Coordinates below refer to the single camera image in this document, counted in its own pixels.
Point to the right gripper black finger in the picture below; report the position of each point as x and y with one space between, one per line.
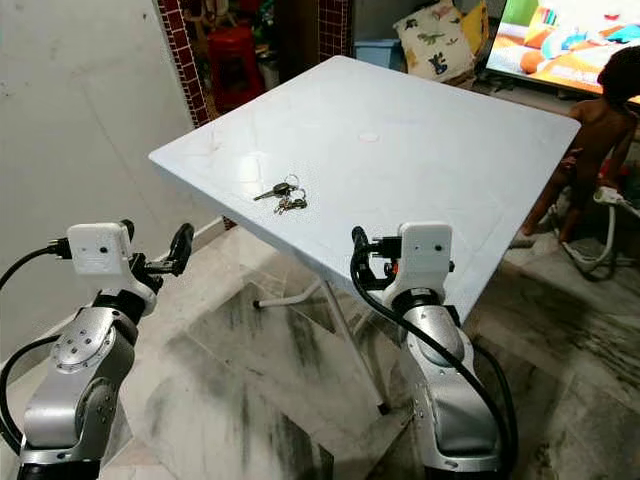
360 250

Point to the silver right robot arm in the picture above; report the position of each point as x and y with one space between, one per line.
450 420

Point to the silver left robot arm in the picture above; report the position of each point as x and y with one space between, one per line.
80 380

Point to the bunch of metal keys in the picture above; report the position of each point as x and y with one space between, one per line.
288 196

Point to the white plastic folding table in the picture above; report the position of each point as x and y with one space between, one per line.
400 140

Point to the red plastic stool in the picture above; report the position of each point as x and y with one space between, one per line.
232 70

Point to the blue plastic box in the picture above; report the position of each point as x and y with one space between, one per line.
375 55

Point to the dinosaur print pillow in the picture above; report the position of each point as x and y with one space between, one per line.
435 40

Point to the brown wooden door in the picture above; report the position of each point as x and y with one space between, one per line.
297 35

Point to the shirtless child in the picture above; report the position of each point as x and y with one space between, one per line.
600 130

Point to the yellow pillow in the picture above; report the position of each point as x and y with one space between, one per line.
475 20

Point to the flat screen television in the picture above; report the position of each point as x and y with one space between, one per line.
560 40

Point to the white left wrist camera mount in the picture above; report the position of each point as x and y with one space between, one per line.
98 248

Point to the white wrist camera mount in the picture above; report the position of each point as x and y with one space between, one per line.
98 248
426 255

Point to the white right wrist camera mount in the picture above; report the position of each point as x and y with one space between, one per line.
426 255

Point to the white tubular frame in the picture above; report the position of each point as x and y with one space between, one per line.
610 197

